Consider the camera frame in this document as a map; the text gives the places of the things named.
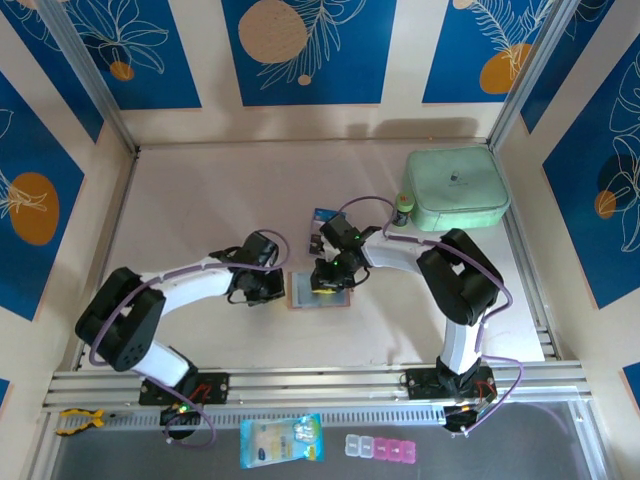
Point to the dark picture card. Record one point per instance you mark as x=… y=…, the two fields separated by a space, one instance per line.
x=315 y=245

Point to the white VIP chip card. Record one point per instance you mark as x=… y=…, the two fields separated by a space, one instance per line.
x=316 y=228

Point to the blue credit card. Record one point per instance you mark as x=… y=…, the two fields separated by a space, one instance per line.
x=322 y=214

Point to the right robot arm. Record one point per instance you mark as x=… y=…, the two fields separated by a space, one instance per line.
x=395 y=257

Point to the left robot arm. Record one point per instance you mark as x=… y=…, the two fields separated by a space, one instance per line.
x=190 y=290

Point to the green-capped dark bottle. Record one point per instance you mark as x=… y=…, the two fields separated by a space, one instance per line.
x=402 y=205

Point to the blue wet wipes packet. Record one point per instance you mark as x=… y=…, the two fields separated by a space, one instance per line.
x=280 y=442

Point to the mint green zip pouch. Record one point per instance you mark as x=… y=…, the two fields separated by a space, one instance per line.
x=455 y=170

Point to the black base electronics module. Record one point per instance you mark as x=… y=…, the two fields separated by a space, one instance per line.
x=457 y=419
x=172 y=417

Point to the white and pink pill organizer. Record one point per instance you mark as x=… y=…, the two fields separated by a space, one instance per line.
x=380 y=448

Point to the grey metal shelf panel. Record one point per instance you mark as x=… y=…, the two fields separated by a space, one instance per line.
x=125 y=460

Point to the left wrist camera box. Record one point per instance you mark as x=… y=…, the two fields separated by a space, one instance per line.
x=259 y=247

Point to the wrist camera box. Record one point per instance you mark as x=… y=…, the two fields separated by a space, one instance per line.
x=259 y=247
x=340 y=230

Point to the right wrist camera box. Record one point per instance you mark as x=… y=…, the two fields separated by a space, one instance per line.
x=340 y=230

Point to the aluminium mounting rail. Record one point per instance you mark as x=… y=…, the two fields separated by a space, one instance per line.
x=320 y=385

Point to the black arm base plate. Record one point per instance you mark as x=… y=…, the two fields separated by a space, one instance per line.
x=420 y=385
x=220 y=387

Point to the aluminium frame post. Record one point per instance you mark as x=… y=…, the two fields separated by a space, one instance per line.
x=527 y=75
x=91 y=75

